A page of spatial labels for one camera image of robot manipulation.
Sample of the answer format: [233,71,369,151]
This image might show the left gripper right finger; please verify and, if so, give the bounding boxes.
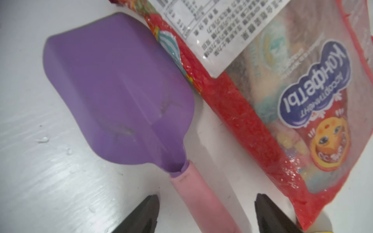
[254,194,303,233]

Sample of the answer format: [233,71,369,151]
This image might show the purple shovel pink handle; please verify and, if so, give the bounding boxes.
[43,13,240,233]

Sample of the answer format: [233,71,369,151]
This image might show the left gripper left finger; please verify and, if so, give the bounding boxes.
[112,195,160,233]

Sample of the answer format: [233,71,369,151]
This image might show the red candy bag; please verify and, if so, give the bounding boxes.
[115,1,373,230]

